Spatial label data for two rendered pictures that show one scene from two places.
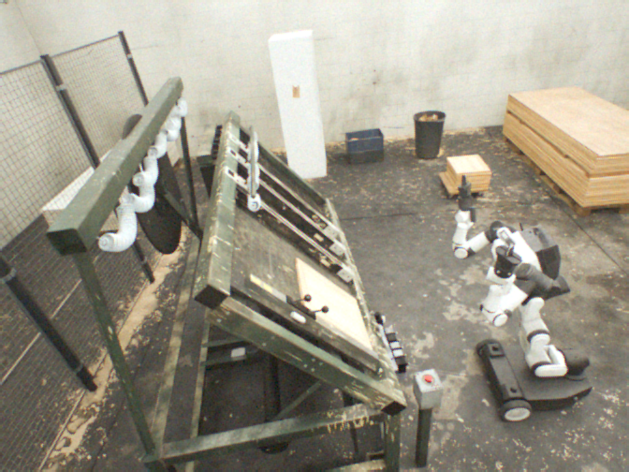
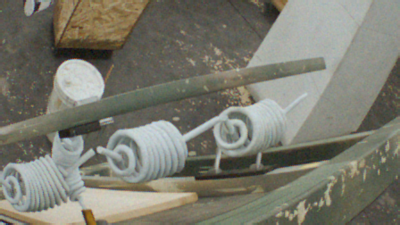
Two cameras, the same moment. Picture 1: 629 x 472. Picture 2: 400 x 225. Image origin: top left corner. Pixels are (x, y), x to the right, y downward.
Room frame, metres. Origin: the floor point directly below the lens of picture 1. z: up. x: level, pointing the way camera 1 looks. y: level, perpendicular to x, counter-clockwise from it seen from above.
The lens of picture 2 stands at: (2.47, 0.66, 2.38)
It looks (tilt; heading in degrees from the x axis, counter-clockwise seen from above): 36 degrees down; 212
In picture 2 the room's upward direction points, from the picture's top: 33 degrees clockwise
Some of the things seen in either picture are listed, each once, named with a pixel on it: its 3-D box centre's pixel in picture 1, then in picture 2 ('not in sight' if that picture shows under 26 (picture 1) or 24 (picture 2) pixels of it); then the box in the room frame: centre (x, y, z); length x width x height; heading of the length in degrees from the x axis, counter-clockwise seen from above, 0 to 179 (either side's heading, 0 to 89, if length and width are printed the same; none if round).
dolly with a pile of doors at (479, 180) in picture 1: (462, 176); not in sight; (4.61, -2.14, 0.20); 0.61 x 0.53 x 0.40; 174
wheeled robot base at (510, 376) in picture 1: (537, 368); not in sight; (1.61, -1.48, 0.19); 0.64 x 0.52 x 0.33; 84
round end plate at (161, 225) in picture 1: (160, 185); not in sight; (2.03, 0.84, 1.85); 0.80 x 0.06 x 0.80; 4
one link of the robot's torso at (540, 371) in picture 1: (545, 361); not in sight; (1.61, -1.52, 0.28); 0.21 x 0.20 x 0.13; 84
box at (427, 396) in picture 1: (427, 390); (86, 129); (1.17, -0.49, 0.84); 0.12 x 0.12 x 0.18; 4
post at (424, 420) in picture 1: (423, 434); not in sight; (1.17, -0.49, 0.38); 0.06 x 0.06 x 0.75; 4
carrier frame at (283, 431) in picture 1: (274, 327); not in sight; (2.16, 0.42, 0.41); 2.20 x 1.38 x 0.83; 4
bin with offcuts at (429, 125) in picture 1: (428, 135); not in sight; (5.91, -2.08, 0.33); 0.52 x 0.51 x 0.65; 174
